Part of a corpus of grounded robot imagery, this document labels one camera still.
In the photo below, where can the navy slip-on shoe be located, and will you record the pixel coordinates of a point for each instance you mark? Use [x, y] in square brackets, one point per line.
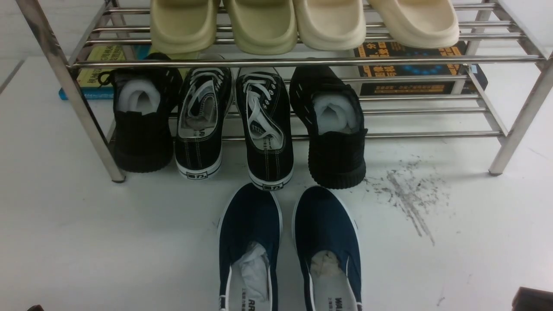
[249, 235]
[326, 240]

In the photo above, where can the black knit shoe right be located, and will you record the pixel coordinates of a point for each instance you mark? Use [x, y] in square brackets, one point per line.
[331, 112]

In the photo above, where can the black knit shoe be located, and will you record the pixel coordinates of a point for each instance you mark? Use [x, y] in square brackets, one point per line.
[331, 112]
[143, 99]

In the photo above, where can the black knit shoe left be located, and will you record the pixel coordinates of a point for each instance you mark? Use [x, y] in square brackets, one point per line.
[143, 99]

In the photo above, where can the stainless steel shoe rack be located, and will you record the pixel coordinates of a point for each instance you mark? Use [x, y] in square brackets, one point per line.
[66, 71]

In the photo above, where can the black canvas sneaker right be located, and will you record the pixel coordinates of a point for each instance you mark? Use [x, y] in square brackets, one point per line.
[262, 100]

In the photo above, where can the black canvas sneaker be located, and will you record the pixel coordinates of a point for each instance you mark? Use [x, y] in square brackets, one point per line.
[262, 100]
[206, 96]

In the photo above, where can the black canvas sneaker left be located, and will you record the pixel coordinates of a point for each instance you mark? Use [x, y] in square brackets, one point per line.
[206, 96]

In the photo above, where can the black and orange book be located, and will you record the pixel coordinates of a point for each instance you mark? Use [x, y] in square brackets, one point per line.
[411, 79]

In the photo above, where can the olive foam slipper right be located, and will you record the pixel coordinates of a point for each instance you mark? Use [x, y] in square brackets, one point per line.
[263, 27]

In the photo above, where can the olive foam slipper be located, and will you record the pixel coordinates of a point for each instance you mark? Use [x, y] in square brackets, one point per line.
[263, 27]
[183, 26]

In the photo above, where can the cream foam slipper left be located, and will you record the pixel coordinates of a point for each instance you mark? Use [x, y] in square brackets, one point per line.
[331, 25]

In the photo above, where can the cream foam slipper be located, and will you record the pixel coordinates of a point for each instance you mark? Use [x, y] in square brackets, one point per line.
[331, 25]
[427, 24]

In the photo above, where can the olive foam slipper left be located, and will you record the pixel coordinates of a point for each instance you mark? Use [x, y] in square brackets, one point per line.
[183, 26]

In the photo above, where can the yellow and blue book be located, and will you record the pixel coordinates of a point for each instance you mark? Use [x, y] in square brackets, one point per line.
[88, 77]

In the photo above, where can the cream foam slipper right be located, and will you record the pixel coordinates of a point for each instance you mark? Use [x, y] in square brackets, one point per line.
[427, 24]

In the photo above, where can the dark object bottom left corner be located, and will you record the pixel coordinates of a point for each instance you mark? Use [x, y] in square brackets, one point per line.
[36, 308]

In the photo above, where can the dark object corner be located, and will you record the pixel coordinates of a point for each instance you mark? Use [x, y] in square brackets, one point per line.
[531, 299]
[36, 308]

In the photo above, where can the dark object bottom right corner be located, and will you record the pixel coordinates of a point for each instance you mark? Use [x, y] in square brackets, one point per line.
[531, 299]

